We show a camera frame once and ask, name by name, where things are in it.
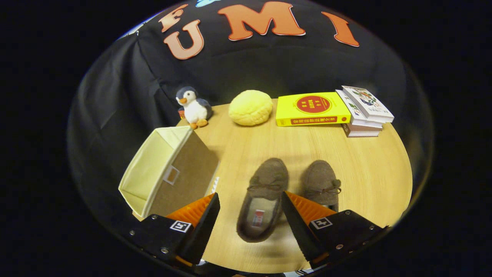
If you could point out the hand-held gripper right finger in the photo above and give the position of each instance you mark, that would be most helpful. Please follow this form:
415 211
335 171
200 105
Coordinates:
303 238

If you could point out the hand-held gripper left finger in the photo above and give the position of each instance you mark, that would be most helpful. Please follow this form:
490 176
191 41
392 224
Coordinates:
200 234

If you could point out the brown fuzzy slipper shoe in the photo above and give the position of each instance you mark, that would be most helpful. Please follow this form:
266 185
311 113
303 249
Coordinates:
321 177
269 173

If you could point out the beige fabric storage box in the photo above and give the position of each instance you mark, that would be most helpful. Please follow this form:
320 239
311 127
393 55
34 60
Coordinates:
184 165

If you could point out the white book with brown spine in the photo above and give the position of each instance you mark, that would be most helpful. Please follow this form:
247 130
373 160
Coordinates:
361 133

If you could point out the penguin plush toy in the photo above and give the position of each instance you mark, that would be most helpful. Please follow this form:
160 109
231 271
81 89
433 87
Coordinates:
194 109

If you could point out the yellow book with red circle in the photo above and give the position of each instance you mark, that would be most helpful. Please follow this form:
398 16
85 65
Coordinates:
313 105

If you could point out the yellow round bread plush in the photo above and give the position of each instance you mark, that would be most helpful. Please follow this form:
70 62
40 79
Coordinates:
250 107

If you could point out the white book with bird print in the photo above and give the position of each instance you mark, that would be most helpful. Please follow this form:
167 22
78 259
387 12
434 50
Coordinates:
367 102

